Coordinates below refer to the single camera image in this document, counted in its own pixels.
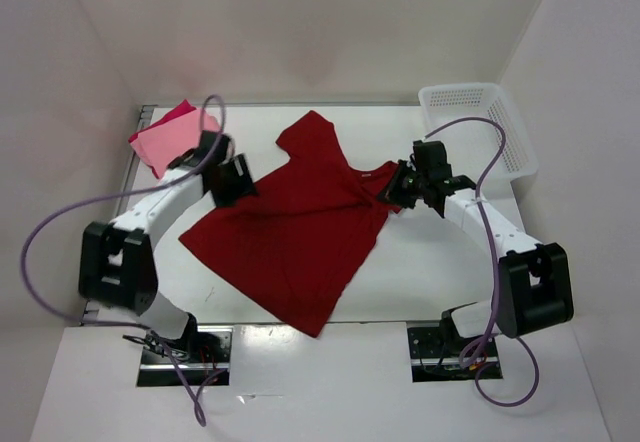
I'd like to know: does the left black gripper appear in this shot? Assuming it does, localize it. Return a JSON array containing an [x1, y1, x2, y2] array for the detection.
[[211, 154, 261, 210]]

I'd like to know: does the light pink t shirt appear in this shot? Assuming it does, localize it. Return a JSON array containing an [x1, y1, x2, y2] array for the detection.
[[129, 108, 201, 179]]

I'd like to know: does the magenta t shirt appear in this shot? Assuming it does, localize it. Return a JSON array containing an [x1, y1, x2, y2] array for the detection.
[[128, 99, 196, 144]]

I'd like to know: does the dark red t shirt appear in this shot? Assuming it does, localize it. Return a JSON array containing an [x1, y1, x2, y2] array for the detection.
[[179, 111, 400, 337]]

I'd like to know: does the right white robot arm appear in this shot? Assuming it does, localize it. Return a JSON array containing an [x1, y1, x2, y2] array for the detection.
[[379, 160, 574, 361]]

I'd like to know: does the white plastic laundry basket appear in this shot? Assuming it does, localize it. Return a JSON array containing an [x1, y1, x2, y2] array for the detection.
[[418, 83, 539, 181]]

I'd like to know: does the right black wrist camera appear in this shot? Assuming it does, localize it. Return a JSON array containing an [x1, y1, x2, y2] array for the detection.
[[411, 141, 452, 182]]

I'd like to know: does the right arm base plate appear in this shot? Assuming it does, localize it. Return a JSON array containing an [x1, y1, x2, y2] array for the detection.
[[406, 323, 503, 383]]

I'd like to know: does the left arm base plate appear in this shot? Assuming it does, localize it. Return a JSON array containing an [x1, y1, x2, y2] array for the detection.
[[123, 325, 233, 388]]

